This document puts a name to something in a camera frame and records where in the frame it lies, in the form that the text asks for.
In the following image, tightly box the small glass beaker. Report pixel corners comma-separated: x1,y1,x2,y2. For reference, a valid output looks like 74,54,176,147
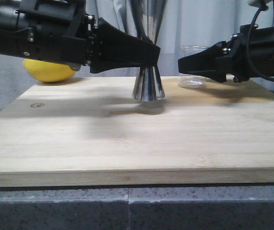
178,46,208,88

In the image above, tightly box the steel double jigger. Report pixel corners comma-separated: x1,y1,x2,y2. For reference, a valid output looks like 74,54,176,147
130,0,167,102

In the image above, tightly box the wooden cutting board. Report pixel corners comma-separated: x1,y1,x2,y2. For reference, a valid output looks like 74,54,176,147
0,77,274,187

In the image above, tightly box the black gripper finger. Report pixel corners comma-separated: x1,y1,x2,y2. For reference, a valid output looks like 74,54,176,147
89,18,160,74
178,41,230,83

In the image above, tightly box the grey curtain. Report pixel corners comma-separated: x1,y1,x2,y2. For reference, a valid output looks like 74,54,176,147
86,0,257,54

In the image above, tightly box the yellow lemon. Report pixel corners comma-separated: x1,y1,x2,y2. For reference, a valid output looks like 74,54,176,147
23,59,76,83

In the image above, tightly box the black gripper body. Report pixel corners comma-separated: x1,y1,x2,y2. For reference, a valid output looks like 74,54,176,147
225,0,274,82
16,0,95,66

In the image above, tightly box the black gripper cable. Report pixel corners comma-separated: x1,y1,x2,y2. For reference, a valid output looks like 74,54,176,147
246,2,274,83

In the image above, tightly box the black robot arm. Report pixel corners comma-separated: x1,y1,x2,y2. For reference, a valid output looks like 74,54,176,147
0,0,160,74

